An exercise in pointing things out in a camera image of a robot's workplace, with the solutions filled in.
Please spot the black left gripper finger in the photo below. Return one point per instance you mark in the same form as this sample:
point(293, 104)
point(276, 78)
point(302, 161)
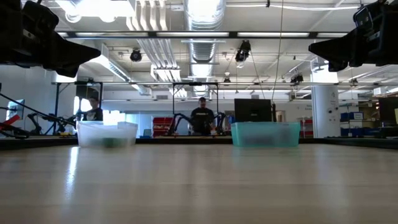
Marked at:
point(68, 56)

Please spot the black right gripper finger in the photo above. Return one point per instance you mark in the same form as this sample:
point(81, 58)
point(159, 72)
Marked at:
point(342, 49)

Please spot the green toy brick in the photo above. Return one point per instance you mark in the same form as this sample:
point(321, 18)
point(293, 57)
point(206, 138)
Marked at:
point(112, 142)

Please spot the black background robot arm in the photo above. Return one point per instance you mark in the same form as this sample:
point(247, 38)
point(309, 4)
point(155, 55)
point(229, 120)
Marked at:
point(33, 123)
point(178, 119)
point(63, 123)
point(222, 119)

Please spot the white round pillar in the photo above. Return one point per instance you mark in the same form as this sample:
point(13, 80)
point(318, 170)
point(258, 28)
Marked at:
point(325, 109)

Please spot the person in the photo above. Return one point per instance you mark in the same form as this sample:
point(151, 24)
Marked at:
point(93, 113)
point(202, 118)

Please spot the cardboard boxes stack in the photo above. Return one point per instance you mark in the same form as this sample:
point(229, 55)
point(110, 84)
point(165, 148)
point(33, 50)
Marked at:
point(368, 110)

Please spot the black monitor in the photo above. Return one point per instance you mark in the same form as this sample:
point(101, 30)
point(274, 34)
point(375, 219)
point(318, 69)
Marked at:
point(252, 110)
point(388, 110)

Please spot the lit computer monitor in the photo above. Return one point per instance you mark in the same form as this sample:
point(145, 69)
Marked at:
point(15, 109)

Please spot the blue bin shelf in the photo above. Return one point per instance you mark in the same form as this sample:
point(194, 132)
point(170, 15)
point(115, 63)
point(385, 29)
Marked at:
point(354, 124)

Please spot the clear plastic bin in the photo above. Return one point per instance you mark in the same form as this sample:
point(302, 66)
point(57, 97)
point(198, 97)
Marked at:
point(105, 132)

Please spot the red and black clamp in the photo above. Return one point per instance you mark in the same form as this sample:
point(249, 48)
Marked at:
point(12, 119)

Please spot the teal plastic bin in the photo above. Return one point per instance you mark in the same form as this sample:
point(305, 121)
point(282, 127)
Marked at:
point(265, 133)

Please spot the red bin stack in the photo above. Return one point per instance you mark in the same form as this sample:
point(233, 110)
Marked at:
point(161, 121)

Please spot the black background station frame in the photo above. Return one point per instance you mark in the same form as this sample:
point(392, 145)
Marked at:
point(195, 83)
point(77, 83)

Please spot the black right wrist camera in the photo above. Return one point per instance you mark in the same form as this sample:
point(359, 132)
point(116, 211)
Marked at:
point(363, 17)

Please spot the black ceiling camera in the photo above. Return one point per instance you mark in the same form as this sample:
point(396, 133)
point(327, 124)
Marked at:
point(136, 55)
point(297, 78)

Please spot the black overhead camera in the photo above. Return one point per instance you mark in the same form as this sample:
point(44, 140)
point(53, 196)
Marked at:
point(243, 51)

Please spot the silver ventilation duct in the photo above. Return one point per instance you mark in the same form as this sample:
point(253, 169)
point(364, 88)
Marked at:
point(203, 46)

